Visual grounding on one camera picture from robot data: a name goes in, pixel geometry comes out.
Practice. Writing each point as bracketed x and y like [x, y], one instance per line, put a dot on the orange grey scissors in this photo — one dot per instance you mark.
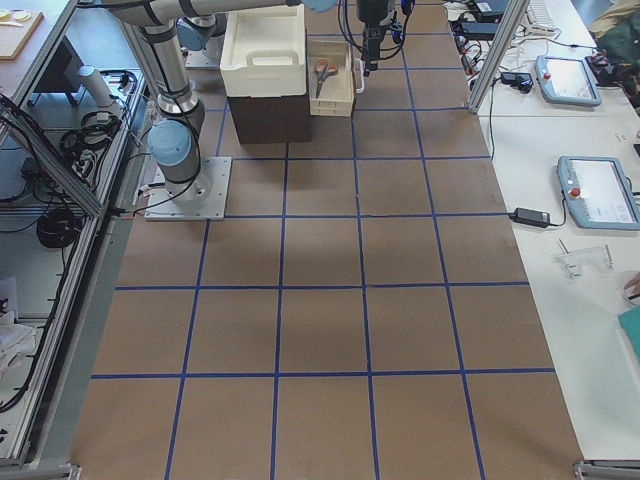
[323, 70]

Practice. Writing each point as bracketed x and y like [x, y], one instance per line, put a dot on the aluminium frame post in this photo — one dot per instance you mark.
[502, 40]

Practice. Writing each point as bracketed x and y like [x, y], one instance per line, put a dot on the far teach pendant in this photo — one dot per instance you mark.
[567, 81]

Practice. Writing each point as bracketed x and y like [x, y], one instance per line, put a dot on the white plastic tray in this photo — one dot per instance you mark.
[264, 53]

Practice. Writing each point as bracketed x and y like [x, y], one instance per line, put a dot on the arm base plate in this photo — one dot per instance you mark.
[205, 199]
[204, 59]

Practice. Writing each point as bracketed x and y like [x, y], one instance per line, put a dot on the dark brown wooden cabinet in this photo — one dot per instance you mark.
[265, 120]

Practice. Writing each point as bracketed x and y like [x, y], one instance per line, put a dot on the light wooden drawer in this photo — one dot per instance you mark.
[337, 92]

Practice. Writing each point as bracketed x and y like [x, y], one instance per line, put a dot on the white drawer handle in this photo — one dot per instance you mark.
[358, 68]

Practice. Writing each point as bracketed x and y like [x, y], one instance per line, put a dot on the near teach pendant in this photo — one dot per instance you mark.
[597, 193]

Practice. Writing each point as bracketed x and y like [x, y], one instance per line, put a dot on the clear acrylic stand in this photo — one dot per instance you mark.
[573, 261]

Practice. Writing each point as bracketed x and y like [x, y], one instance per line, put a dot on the wooden cutting board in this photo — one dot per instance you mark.
[17, 26]

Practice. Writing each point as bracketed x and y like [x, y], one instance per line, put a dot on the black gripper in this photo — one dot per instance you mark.
[370, 11]

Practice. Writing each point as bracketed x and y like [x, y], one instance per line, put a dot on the teach pendant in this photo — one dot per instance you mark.
[597, 193]
[567, 81]

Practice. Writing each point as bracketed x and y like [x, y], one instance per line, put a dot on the black power adapter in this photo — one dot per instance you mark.
[530, 217]

